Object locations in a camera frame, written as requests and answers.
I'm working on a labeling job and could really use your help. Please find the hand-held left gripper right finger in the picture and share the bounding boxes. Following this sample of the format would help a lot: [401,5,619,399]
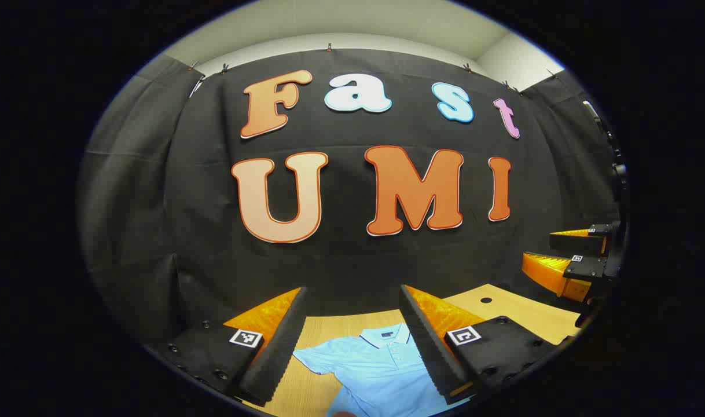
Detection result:
[399,284,564,406]

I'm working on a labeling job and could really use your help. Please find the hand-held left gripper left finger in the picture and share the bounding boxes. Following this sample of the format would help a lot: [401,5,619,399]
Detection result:
[156,287,308,407]

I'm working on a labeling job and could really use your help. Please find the light blue T-shirt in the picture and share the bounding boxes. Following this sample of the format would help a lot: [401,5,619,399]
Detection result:
[293,323,475,417]

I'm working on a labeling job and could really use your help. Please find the black backdrop cloth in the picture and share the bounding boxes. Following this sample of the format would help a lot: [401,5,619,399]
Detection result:
[78,48,622,348]

